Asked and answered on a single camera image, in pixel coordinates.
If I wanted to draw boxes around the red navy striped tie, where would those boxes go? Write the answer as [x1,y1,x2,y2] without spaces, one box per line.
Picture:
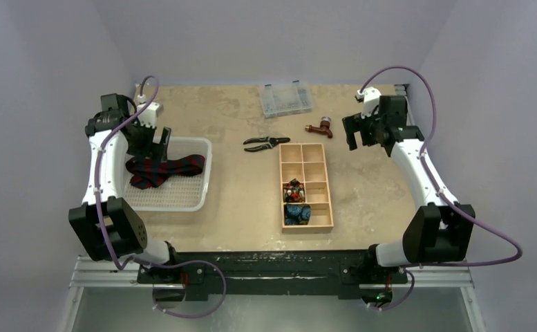
[125,154,206,190]

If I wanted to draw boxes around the white plastic basket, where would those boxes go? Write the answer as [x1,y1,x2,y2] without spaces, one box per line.
[124,136,213,212]

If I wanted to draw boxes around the wooden compartment box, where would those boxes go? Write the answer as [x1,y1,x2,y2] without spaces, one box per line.
[279,143,335,234]

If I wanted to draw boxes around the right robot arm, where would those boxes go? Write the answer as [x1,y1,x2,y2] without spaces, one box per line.
[342,89,475,282]

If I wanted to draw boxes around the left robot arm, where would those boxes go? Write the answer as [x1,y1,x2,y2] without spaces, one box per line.
[68,93,181,283]

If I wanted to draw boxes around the clear plastic organizer box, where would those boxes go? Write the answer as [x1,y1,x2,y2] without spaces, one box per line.
[258,80,314,118]

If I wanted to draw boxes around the black pliers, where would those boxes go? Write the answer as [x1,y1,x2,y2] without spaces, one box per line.
[243,136,291,152]

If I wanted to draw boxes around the multicolour rolled tie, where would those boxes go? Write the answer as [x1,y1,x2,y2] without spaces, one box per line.
[283,178,306,203]

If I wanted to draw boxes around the blue patterned rolled tie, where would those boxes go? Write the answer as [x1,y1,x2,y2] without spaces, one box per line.
[283,204,311,225]

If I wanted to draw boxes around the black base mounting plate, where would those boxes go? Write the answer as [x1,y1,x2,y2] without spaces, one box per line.
[137,250,408,302]

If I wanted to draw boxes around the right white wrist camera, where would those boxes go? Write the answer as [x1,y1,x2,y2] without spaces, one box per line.
[355,86,381,118]

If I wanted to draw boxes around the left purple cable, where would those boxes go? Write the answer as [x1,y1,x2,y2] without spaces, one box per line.
[93,75,227,320]

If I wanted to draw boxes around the purple cable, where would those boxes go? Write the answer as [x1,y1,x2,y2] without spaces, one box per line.
[93,75,227,320]
[359,66,523,313]

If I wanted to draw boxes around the aluminium frame rail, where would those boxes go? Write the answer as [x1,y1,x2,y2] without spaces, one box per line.
[57,255,487,332]

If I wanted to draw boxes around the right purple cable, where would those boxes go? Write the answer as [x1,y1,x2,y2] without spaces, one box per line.
[359,66,523,313]

